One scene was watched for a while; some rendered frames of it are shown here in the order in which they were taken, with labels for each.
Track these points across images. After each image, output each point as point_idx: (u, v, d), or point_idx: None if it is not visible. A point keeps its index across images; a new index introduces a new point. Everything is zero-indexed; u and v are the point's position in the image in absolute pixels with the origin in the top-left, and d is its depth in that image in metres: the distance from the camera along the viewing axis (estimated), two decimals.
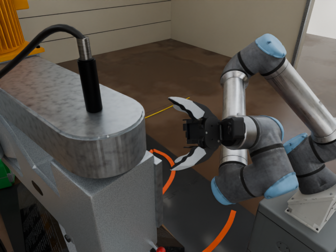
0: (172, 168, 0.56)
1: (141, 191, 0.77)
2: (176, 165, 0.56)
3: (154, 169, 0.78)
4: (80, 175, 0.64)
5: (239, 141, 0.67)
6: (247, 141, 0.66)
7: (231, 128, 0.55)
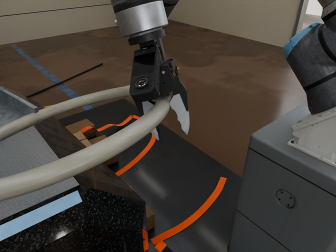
0: (185, 134, 0.55)
1: None
2: (183, 131, 0.55)
3: None
4: None
5: (154, 29, 0.47)
6: (150, 21, 0.46)
7: (147, 99, 0.45)
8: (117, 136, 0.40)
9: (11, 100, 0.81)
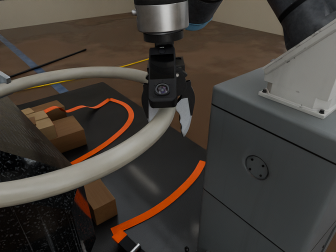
0: (182, 135, 0.56)
1: None
2: (181, 133, 0.55)
3: None
4: None
5: (176, 29, 0.45)
6: (176, 22, 0.43)
7: (163, 105, 0.44)
8: (137, 141, 0.38)
9: None
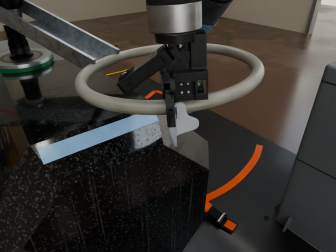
0: (173, 144, 0.53)
1: None
2: (170, 140, 0.53)
3: None
4: None
5: (161, 33, 0.43)
6: (151, 24, 0.43)
7: None
8: (253, 79, 0.58)
9: (87, 39, 0.89)
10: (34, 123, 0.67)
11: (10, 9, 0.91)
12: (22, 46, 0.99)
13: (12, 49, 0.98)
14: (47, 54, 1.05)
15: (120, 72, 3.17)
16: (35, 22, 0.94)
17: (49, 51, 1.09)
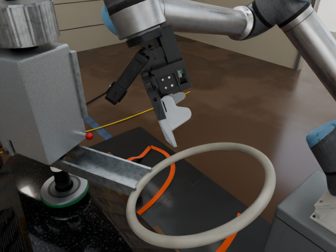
0: (173, 146, 0.48)
1: (62, 75, 0.98)
2: (169, 142, 0.49)
3: (70, 58, 0.99)
4: (6, 47, 0.82)
5: (129, 37, 0.46)
6: (118, 32, 0.46)
7: (118, 101, 0.53)
8: (268, 191, 0.71)
9: (123, 164, 1.08)
10: None
11: None
12: (66, 182, 1.24)
13: (58, 185, 1.24)
14: (81, 189, 1.26)
15: (118, 121, 3.44)
16: (79, 158, 1.16)
17: (87, 183, 1.30)
